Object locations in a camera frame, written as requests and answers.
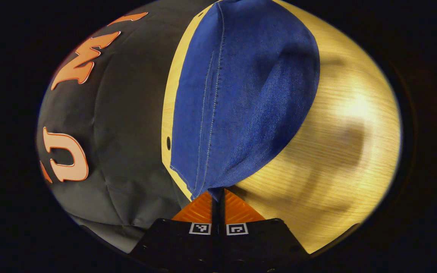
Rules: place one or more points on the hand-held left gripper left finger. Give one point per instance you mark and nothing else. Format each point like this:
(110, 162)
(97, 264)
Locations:
(188, 246)

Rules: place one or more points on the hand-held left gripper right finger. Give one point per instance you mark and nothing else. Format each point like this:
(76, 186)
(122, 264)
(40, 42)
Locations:
(256, 246)

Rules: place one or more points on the blue jeans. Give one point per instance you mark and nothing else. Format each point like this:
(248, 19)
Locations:
(241, 94)

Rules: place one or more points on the black backdrop cloth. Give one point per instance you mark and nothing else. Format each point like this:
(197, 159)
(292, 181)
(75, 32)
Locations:
(127, 113)

